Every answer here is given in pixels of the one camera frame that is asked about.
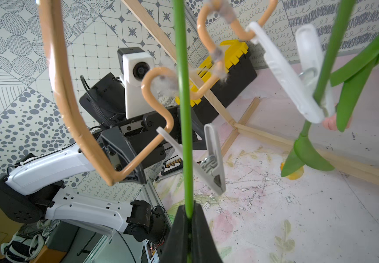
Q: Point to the grey clothespin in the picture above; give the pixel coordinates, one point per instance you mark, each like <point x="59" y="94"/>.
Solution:
<point x="211" y="170"/>

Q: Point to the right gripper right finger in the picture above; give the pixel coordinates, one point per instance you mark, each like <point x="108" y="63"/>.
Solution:
<point x="203" y="248"/>

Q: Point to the wooden clothes rack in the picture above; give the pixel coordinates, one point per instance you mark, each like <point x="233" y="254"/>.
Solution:
<point x="343" y="164"/>

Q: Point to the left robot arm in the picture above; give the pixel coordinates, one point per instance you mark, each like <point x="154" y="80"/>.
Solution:
<point x="33" y="190"/>

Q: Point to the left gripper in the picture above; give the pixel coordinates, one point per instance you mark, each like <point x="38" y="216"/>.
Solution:
<point x="123" y="139"/>

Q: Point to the floral table mat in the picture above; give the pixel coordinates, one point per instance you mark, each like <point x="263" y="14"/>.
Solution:
<point x="319" y="218"/>

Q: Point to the white clothespin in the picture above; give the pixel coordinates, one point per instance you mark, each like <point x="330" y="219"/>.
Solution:
<point x="299" y="87"/>

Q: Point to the pink tulip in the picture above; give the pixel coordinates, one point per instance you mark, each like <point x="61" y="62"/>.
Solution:
<point x="330" y="123"/>

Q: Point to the blue tulip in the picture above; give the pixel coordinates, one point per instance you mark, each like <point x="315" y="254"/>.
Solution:
<point x="185" y="106"/>

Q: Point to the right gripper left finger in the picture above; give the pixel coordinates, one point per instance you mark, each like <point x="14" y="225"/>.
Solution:
<point x="177" y="245"/>

